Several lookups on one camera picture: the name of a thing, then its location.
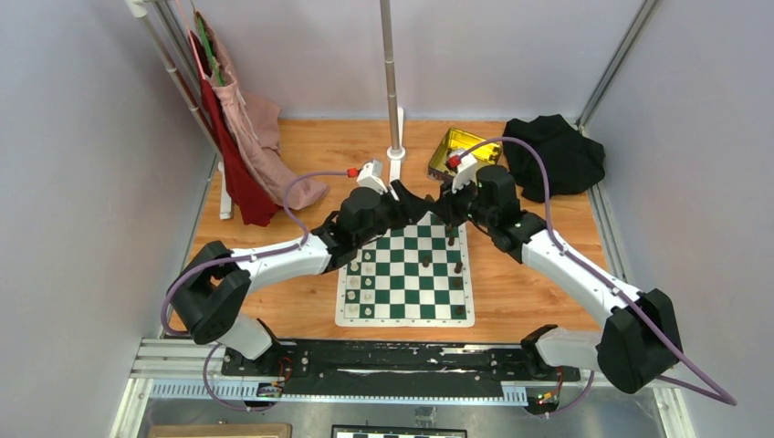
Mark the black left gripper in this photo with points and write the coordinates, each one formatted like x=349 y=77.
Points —
x=412 y=209

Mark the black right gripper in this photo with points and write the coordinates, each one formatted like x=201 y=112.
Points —
x=447 y=204

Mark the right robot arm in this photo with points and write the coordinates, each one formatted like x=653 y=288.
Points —
x=638 y=339

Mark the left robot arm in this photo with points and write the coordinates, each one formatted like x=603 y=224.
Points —
x=209 y=294

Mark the green white chess board mat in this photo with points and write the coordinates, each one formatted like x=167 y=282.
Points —
x=403 y=292

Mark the white stand base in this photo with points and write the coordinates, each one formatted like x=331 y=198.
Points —
x=397 y=157

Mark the decorated gold tin box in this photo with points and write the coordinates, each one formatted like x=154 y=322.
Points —
x=456 y=140

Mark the black cloth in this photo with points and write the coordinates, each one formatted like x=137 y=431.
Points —
x=573 y=162

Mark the red cloth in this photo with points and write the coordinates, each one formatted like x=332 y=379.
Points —
x=254 y=204

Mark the pink cloth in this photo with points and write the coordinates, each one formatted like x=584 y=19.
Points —
x=252 y=121

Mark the metal stand pole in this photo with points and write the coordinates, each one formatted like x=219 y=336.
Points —
x=389 y=68

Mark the white clothes rack pole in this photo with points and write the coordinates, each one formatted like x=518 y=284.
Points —
x=164 y=28

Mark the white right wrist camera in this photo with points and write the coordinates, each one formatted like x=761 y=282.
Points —
x=465 y=164

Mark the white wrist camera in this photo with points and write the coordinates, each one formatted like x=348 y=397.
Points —
x=369 y=176
x=465 y=164

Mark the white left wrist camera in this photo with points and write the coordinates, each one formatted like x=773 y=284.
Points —
x=369 y=176

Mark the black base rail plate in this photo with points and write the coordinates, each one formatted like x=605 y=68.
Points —
x=335 y=367

